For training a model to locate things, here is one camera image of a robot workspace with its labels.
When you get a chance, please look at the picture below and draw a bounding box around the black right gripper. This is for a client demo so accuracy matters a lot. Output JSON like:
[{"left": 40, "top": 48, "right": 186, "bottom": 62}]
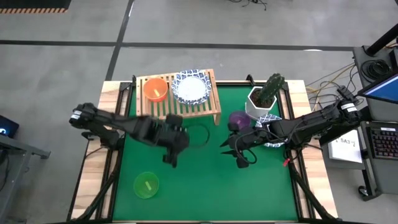
[{"left": 220, "top": 127, "right": 270, "bottom": 157}]

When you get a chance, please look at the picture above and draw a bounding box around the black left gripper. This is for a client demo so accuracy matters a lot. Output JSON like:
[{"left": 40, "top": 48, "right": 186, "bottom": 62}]
[{"left": 144, "top": 124, "right": 190, "bottom": 169}]

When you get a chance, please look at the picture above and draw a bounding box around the lime green plastic bowl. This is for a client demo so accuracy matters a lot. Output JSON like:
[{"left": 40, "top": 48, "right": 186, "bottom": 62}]
[{"left": 132, "top": 171, "right": 160, "bottom": 200}]

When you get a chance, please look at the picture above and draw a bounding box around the orange plastic bowl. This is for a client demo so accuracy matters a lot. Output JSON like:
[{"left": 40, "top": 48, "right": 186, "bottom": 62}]
[{"left": 142, "top": 77, "right": 169, "bottom": 103}]

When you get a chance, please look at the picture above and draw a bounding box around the wooden slatted shelf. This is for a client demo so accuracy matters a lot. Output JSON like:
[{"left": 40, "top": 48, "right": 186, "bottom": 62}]
[{"left": 136, "top": 68, "right": 223, "bottom": 126}]

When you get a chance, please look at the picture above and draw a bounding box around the purple plastic bowl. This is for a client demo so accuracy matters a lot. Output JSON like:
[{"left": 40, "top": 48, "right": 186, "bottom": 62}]
[{"left": 229, "top": 111, "right": 252, "bottom": 131}]

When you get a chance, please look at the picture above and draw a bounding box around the green table mat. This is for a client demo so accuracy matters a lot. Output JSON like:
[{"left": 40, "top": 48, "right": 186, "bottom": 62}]
[{"left": 112, "top": 85, "right": 299, "bottom": 222}]

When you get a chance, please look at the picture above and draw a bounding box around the white plant pot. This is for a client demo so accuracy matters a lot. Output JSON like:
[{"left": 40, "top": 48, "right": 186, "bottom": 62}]
[{"left": 244, "top": 86, "right": 278, "bottom": 121}]

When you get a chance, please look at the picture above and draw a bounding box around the large blue white patterned bowl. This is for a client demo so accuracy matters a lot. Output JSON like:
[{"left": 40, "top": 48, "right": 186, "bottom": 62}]
[{"left": 171, "top": 68, "right": 213, "bottom": 106}]

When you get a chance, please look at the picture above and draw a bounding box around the green cactus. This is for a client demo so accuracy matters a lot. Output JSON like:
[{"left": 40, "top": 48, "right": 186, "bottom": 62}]
[{"left": 259, "top": 73, "right": 286, "bottom": 105}]

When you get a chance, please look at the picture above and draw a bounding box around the white paper sheet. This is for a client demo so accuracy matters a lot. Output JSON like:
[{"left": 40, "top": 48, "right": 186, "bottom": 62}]
[{"left": 327, "top": 136, "right": 364, "bottom": 164}]

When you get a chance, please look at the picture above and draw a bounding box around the black power adapter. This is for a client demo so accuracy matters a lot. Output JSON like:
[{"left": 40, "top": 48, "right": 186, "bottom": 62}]
[{"left": 337, "top": 85, "right": 354, "bottom": 100}]

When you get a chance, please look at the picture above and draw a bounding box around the gray equipment cart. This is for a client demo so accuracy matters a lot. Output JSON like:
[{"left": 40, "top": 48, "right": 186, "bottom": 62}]
[{"left": 320, "top": 45, "right": 398, "bottom": 202}]

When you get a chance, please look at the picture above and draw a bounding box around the gray metal stand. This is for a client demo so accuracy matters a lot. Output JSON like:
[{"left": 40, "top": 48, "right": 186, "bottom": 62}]
[{"left": 0, "top": 133, "right": 52, "bottom": 224}]

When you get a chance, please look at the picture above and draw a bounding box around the black keyboard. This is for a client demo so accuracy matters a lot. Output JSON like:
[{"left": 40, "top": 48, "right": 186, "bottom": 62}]
[{"left": 368, "top": 125, "right": 398, "bottom": 160}]

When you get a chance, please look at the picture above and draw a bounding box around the open laptop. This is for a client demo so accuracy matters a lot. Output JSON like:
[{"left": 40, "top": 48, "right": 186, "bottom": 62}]
[{"left": 356, "top": 73, "right": 398, "bottom": 105}]

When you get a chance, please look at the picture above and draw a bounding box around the dark device with blue light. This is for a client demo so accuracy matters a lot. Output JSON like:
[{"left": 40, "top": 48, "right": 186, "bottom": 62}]
[{"left": 0, "top": 114, "right": 20, "bottom": 139}]

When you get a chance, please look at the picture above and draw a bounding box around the black pole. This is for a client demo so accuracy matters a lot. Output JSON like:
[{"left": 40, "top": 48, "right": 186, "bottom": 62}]
[{"left": 366, "top": 23, "right": 398, "bottom": 57}]

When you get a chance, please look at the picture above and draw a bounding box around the black mat with hazard stripes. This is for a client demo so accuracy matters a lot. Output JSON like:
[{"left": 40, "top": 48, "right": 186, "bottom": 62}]
[{"left": 0, "top": 0, "right": 72, "bottom": 14}]

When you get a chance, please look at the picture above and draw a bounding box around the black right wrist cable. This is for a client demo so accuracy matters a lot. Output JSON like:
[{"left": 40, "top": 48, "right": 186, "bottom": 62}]
[{"left": 234, "top": 136, "right": 259, "bottom": 169}]

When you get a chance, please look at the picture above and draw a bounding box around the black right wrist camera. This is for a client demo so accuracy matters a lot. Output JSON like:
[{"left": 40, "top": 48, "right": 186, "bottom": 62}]
[{"left": 227, "top": 121, "right": 247, "bottom": 134}]

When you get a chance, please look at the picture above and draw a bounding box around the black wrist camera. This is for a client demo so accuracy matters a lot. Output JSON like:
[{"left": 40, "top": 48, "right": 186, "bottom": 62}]
[
  {"left": 227, "top": 121, "right": 247, "bottom": 134},
  {"left": 165, "top": 114, "right": 185, "bottom": 128}
]

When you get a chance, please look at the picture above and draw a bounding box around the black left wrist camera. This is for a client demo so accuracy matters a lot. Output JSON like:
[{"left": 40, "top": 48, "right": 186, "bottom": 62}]
[{"left": 165, "top": 114, "right": 185, "bottom": 128}]

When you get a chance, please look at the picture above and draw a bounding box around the coiled black cable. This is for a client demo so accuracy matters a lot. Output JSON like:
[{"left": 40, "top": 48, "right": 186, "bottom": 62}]
[{"left": 361, "top": 58, "right": 390, "bottom": 82}]

